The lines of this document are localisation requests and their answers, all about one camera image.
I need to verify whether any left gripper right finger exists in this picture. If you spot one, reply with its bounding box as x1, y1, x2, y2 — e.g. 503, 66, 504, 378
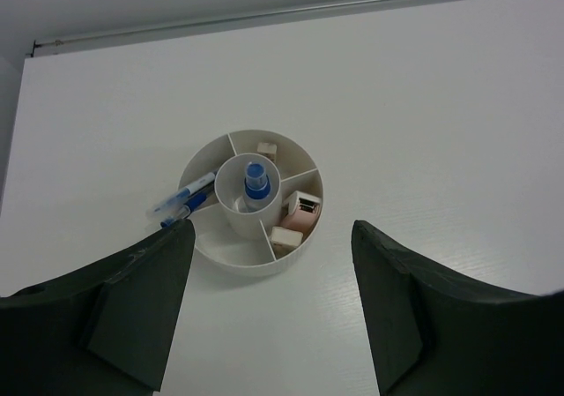
351, 220, 563, 395

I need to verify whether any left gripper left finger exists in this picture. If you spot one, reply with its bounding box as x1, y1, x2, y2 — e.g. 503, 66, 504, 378
1, 220, 196, 395

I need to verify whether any clear blue pen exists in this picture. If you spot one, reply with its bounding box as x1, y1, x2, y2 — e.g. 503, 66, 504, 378
145, 171, 217, 220

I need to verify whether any dark blue pen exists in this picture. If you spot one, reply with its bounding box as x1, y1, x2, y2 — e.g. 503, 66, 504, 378
160, 193, 208, 228

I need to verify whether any white boxed eraser red label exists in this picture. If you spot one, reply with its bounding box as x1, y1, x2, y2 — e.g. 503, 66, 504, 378
270, 227, 303, 251

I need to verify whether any pink eraser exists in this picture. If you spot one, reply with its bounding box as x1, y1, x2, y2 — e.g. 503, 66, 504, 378
280, 191, 323, 235

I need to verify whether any small blue-capped glue bottle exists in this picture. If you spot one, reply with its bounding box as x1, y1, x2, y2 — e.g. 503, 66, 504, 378
239, 161, 271, 213

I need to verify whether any beige cylindrical eraser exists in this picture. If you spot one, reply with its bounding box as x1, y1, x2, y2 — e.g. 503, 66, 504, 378
256, 142, 278, 164

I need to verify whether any white round compartment organizer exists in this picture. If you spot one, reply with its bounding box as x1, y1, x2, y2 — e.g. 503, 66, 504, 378
180, 130, 323, 277

